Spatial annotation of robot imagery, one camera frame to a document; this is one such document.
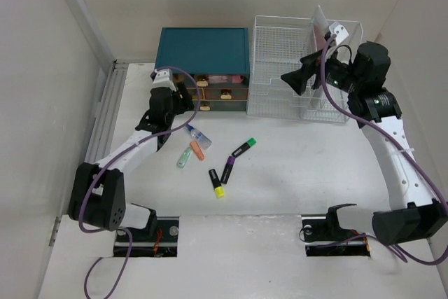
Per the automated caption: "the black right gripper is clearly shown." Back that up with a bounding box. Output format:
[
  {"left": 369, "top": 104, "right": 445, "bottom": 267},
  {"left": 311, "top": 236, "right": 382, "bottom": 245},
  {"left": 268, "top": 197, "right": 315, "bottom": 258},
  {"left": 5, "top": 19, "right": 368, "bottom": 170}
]
[{"left": 281, "top": 44, "right": 363, "bottom": 95}]

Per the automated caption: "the clear blue cap bottle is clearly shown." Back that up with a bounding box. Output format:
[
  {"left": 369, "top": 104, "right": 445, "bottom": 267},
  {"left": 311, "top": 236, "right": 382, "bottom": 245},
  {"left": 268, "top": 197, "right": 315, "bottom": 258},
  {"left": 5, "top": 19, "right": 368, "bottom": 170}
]
[{"left": 186, "top": 124, "right": 212, "bottom": 149}]

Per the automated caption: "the pink lid marker tube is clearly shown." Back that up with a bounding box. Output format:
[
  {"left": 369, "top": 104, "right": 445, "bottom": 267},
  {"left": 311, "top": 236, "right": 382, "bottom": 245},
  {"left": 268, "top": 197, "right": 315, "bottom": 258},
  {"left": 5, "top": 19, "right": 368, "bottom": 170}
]
[{"left": 208, "top": 74, "right": 245, "bottom": 84}]

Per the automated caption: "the purple cap black highlighter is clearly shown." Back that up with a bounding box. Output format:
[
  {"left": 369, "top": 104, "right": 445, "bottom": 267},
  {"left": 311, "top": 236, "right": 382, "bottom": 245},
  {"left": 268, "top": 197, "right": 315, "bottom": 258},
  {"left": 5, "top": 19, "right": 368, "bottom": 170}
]
[{"left": 220, "top": 155, "right": 235, "bottom": 184}]

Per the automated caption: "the green cap black highlighter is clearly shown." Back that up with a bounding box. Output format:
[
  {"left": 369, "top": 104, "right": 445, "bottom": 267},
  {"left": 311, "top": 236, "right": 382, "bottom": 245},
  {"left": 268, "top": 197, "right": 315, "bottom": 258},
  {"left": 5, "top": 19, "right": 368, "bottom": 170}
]
[{"left": 232, "top": 138, "right": 256, "bottom": 158}]

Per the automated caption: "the yellow cap black highlighter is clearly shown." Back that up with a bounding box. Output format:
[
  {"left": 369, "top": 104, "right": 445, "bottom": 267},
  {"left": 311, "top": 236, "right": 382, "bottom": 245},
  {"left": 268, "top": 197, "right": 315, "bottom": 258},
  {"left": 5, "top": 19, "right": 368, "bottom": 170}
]
[{"left": 209, "top": 169, "right": 225, "bottom": 198}]

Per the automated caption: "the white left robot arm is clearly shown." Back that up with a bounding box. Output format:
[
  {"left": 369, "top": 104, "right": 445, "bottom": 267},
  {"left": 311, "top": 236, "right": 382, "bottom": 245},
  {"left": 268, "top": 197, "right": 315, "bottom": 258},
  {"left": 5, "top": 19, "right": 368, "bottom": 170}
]
[{"left": 68, "top": 82, "right": 196, "bottom": 241}]

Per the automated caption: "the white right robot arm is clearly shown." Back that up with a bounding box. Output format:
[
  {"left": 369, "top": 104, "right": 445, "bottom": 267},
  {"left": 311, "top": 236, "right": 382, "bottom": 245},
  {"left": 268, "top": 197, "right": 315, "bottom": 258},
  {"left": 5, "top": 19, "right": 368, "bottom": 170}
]
[{"left": 281, "top": 42, "right": 447, "bottom": 245}]

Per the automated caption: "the orange plastic case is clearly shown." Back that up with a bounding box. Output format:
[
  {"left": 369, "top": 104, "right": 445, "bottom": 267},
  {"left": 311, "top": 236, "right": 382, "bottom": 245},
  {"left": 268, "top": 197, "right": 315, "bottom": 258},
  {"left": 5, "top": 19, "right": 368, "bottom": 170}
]
[{"left": 190, "top": 141, "right": 205, "bottom": 161}]

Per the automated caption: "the teal drawer organizer box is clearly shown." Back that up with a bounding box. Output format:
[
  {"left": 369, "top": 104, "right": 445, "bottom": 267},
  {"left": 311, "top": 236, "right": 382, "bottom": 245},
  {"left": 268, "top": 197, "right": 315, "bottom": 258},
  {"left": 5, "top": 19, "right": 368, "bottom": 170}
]
[{"left": 155, "top": 27, "right": 250, "bottom": 112}]

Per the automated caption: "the green translucent plastic case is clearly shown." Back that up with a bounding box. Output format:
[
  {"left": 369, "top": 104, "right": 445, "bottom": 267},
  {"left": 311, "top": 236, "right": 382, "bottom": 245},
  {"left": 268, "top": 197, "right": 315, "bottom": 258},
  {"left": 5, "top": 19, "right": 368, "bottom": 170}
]
[{"left": 176, "top": 146, "right": 193, "bottom": 169}]

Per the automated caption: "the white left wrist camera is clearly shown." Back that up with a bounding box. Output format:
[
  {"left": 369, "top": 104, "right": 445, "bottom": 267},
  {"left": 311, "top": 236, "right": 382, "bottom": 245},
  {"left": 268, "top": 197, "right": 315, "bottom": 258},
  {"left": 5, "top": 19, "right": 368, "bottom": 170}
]
[{"left": 150, "top": 69, "right": 176, "bottom": 91}]

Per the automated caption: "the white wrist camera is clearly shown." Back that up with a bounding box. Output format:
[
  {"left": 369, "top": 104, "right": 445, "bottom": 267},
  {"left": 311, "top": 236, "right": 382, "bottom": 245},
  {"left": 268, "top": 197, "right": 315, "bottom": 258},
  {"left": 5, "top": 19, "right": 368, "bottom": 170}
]
[
  {"left": 150, "top": 69, "right": 176, "bottom": 91},
  {"left": 328, "top": 21, "right": 349, "bottom": 46}
]

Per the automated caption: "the white wire file rack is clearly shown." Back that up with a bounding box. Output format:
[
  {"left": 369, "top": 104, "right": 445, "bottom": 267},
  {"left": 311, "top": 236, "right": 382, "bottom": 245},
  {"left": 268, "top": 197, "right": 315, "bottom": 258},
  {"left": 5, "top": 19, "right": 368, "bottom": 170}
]
[{"left": 246, "top": 15, "right": 348, "bottom": 124}]

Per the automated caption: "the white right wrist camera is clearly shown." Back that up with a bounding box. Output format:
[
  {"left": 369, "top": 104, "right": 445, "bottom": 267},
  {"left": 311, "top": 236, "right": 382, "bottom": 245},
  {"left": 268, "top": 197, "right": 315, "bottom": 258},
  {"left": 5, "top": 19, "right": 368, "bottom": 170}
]
[{"left": 328, "top": 21, "right": 349, "bottom": 46}]

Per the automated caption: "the aluminium rail frame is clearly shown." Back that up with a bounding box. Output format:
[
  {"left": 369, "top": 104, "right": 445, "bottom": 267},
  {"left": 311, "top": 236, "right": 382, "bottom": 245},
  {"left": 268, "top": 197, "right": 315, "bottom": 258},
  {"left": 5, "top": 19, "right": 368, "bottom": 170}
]
[{"left": 48, "top": 59, "right": 129, "bottom": 246}]

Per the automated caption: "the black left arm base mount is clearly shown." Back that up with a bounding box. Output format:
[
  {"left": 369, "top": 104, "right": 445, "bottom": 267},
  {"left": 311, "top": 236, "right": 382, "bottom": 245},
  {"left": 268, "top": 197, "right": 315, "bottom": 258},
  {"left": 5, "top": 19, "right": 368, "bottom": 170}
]
[{"left": 129, "top": 217, "right": 180, "bottom": 258}]

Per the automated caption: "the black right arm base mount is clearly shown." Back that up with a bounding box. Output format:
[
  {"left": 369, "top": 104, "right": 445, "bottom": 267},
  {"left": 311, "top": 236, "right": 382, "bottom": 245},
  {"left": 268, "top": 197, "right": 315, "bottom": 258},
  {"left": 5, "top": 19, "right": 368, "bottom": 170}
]
[{"left": 299, "top": 204, "right": 370, "bottom": 257}]

